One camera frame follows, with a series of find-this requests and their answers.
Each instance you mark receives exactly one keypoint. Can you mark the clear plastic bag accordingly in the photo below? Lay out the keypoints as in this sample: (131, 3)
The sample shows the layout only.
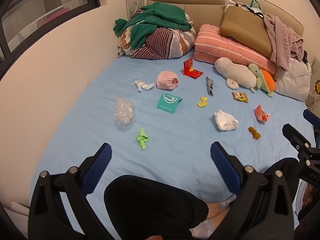
(124, 113)

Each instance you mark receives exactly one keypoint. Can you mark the yellow knotted wrapper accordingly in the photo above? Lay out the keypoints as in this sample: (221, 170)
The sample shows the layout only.
(202, 102)

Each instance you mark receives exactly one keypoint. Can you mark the pink striped quilt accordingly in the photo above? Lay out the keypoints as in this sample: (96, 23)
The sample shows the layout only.
(212, 45)

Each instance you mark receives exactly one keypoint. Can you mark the white paper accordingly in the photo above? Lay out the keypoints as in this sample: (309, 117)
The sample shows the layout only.
(225, 121)

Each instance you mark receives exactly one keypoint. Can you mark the green knotted wrapper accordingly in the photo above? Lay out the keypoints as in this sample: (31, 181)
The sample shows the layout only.
(142, 138)

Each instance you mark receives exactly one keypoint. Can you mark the pink fleece cloth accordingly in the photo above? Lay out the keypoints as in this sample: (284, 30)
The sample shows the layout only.
(165, 80)

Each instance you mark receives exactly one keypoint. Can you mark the green towel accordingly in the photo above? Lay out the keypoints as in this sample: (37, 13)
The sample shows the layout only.
(155, 17)

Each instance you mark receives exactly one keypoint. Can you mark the mauve towel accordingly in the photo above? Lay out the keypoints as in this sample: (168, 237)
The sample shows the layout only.
(280, 37)

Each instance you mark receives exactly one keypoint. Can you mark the white plush toy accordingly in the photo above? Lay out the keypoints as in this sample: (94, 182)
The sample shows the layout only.
(235, 72)

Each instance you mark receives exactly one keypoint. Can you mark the white pillow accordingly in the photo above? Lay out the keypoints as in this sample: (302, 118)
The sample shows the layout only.
(295, 80)

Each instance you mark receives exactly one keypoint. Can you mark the grey shark toy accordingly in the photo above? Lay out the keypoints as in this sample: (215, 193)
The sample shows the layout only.
(209, 86)

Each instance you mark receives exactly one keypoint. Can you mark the amber knotted wrapper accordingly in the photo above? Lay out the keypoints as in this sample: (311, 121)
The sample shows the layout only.
(255, 133)

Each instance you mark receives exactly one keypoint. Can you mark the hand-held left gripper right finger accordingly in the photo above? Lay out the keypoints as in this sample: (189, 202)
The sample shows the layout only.
(223, 167)

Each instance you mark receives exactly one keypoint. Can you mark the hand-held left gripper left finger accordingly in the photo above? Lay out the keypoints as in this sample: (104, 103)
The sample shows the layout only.
(98, 170)

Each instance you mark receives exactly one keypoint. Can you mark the lion-print board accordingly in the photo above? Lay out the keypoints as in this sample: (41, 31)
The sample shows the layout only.
(315, 85)

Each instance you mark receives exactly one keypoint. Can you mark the red envelope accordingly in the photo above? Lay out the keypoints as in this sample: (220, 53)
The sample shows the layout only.
(190, 66)

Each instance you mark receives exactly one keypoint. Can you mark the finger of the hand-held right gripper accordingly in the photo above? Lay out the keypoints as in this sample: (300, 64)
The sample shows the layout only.
(311, 117)
(291, 132)

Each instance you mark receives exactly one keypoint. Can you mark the yellow snack packet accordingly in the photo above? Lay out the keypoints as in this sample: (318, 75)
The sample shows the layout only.
(240, 96)

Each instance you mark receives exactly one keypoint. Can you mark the small black item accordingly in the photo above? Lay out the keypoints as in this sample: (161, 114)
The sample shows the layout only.
(305, 58)

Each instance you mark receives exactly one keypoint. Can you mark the striped duvet bundle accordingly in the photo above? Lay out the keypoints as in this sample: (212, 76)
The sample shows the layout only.
(162, 42)

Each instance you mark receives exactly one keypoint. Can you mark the dark-framed window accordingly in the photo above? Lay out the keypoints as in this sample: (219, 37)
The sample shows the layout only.
(37, 10)

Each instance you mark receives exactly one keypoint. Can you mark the teal paper packet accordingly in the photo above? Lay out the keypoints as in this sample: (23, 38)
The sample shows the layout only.
(168, 103)

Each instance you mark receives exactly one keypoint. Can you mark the green turtle plush toy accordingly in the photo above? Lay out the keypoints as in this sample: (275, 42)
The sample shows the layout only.
(266, 78)

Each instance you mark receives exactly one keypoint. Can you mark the white tissue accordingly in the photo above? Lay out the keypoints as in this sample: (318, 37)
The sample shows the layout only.
(143, 86)

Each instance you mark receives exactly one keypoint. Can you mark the red wrapper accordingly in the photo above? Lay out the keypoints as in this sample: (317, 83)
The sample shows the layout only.
(261, 113)

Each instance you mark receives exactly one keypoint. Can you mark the blue bed sheet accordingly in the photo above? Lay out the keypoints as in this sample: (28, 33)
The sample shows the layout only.
(175, 142)

